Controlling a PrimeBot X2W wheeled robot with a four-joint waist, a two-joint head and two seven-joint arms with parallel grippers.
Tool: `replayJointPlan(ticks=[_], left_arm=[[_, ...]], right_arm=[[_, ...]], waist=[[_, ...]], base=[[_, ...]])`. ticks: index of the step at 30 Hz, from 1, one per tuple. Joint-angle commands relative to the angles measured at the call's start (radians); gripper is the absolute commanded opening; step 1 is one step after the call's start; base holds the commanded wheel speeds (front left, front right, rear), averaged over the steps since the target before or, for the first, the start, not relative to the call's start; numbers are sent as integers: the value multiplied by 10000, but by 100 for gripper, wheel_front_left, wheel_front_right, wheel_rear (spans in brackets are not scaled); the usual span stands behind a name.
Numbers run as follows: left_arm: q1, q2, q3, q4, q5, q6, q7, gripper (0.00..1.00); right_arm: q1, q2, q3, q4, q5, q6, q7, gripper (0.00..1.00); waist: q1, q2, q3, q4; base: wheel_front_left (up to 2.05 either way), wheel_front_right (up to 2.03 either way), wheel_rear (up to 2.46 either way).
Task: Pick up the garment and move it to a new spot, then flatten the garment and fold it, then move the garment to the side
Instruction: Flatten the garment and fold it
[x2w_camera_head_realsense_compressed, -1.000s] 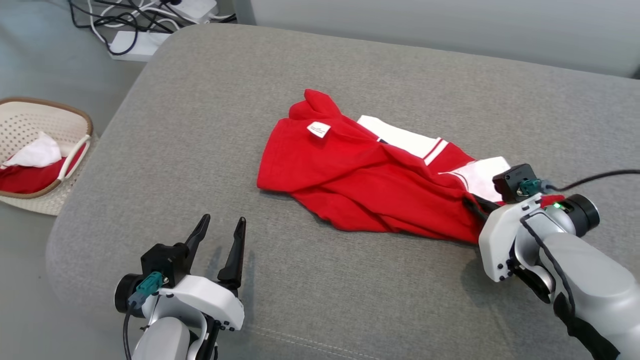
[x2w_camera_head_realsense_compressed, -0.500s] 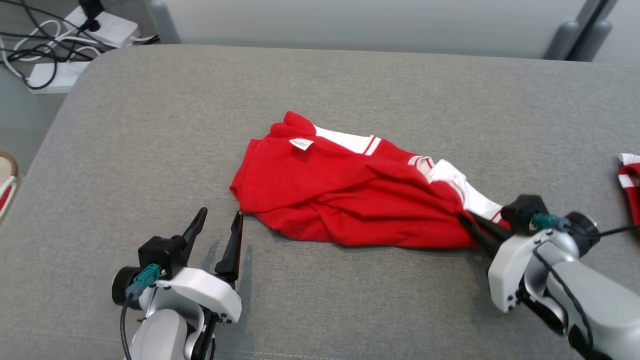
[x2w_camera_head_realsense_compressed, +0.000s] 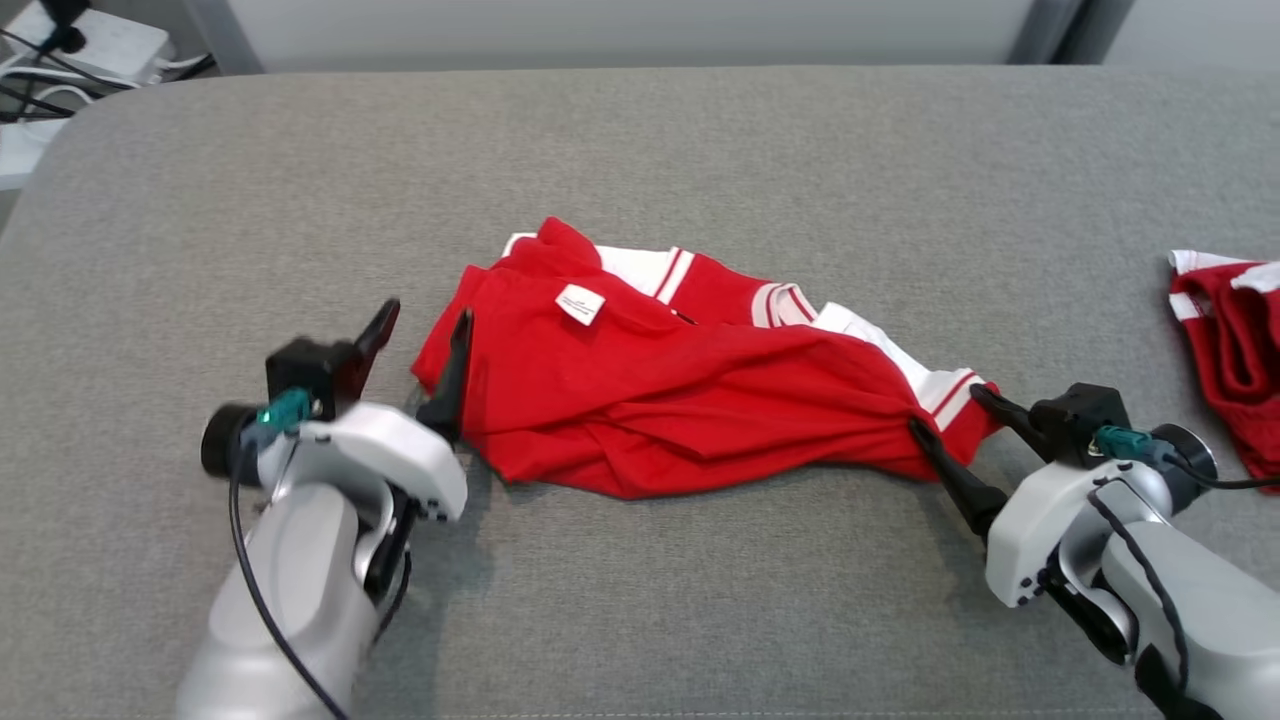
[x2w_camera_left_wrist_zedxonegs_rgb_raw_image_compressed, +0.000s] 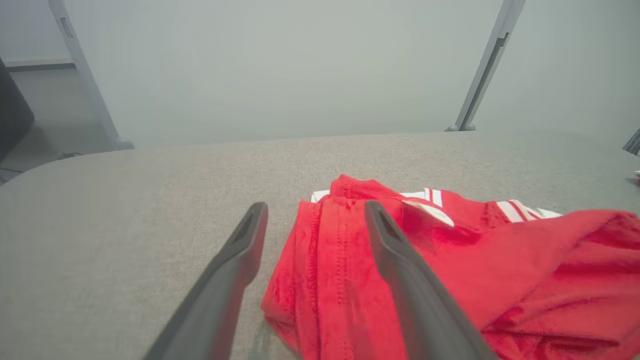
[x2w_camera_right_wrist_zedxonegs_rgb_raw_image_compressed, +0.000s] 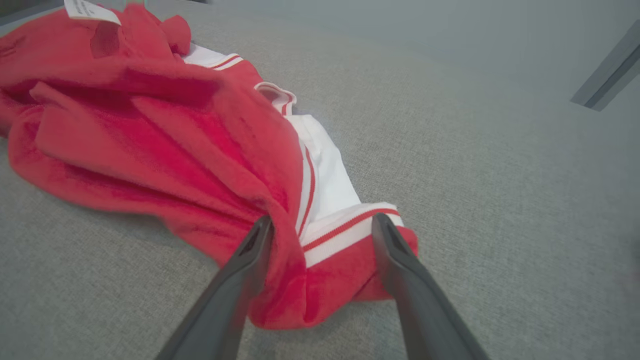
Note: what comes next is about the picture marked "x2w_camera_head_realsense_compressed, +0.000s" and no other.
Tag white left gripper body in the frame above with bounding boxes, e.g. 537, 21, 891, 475
200, 402, 469, 608

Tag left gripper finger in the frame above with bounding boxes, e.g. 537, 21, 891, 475
414, 308, 476, 446
351, 298, 403, 387

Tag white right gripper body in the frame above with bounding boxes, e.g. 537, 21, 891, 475
985, 424, 1218, 667

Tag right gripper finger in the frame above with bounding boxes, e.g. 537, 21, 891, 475
967, 383, 1057, 464
906, 417, 1009, 541

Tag red white basketball shorts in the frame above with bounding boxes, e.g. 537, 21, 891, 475
1167, 249, 1280, 494

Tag red white Bulls jersey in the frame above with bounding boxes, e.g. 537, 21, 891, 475
410, 217, 1005, 501

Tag white flat platform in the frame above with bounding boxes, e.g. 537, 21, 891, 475
0, 120, 73, 192

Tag black power plug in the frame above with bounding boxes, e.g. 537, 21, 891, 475
40, 0, 90, 54

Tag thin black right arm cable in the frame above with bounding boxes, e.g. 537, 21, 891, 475
1085, 480, 1193, 701

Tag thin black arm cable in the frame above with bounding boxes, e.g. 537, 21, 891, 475
1085, 480, 1193, 701
374, 548, 414, 643

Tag right camera cable teal plug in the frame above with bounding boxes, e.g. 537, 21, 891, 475
1092, 424, 1280, 493

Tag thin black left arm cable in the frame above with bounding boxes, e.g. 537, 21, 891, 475
374, 548, 414, 643

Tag grey metal post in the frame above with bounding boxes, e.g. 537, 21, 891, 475
1004, 0, 1087, 67
182, 0, 270, 77
1054, 0, 1138, 67

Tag white power strip with cables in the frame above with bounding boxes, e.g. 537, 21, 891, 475
0, 28, 216, 123

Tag white floor cable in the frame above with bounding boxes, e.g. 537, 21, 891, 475
0, 52, 211, 109

